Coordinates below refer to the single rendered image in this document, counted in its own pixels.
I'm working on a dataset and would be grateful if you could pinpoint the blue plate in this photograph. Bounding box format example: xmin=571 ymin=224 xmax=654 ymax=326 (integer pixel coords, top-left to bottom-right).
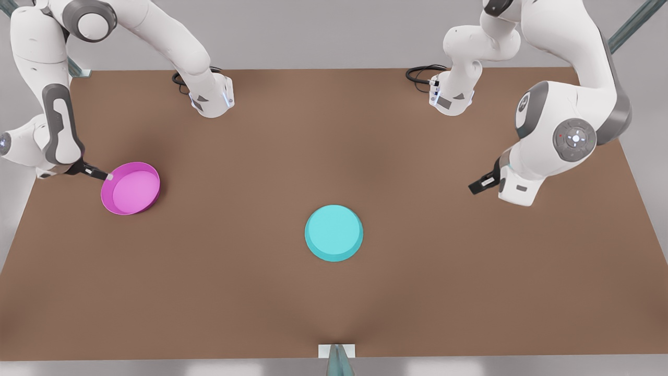
xmin=305 ymin=204 xmax=364 ymax=263

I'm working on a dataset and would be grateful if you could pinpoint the pink plate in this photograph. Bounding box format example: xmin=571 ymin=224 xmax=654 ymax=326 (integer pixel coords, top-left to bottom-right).
xmin=101 ymin=161 xmax=161 ymax=216

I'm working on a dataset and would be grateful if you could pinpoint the black cable loop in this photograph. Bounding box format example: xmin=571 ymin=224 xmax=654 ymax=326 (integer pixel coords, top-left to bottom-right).
xmin=172 ymin=66 xmax=223 ymax=96
xmin=405 ymin=64 xmax=450 ymax=94

